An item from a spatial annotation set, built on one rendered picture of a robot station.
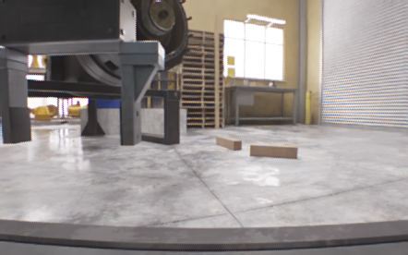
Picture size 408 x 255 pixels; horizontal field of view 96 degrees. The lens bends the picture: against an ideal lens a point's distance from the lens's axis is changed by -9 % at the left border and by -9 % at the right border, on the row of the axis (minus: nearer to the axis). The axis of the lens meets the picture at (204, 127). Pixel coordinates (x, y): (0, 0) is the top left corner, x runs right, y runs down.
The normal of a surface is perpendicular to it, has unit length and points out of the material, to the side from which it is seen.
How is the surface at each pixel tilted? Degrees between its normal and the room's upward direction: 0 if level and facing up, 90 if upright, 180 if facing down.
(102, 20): 90
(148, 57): 90
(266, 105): 90
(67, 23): 90
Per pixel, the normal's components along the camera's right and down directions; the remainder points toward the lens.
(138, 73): 0.00, 0.08
